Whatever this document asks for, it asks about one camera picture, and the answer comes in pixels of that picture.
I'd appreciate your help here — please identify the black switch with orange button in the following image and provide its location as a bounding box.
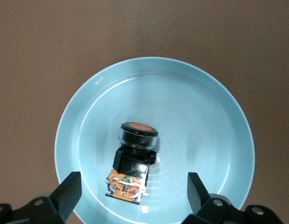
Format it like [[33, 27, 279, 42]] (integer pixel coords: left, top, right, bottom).
[[104, 121, 158, 205]]

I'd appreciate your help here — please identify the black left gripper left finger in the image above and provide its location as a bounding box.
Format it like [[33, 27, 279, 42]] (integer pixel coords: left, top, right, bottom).
[[0, 171, 83, 224]]

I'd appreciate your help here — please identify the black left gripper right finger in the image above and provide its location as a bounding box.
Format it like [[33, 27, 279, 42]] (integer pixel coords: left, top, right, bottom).
[[187, 172, 283, 224]]

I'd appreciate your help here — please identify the light blue round plate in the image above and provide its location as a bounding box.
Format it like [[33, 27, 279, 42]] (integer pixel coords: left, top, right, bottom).
[[55, 56, 255, 224]]

